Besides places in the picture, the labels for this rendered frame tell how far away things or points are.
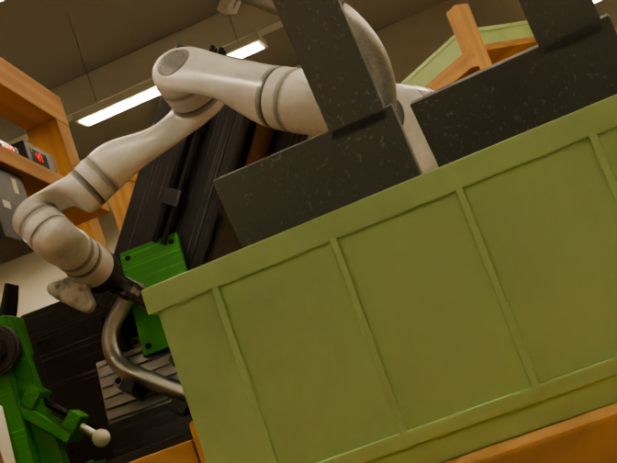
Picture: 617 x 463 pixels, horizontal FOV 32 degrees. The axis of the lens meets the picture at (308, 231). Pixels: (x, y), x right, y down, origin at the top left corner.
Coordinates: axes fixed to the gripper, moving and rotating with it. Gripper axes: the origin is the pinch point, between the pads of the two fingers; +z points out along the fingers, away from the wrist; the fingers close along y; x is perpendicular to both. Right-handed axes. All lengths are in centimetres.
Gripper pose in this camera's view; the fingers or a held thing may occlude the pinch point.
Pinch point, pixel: (126, 293)
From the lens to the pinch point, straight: 195.0
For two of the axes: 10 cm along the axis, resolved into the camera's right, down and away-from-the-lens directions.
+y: -8.5, -3.7, 3.8
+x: -4.7, 8.6, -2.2
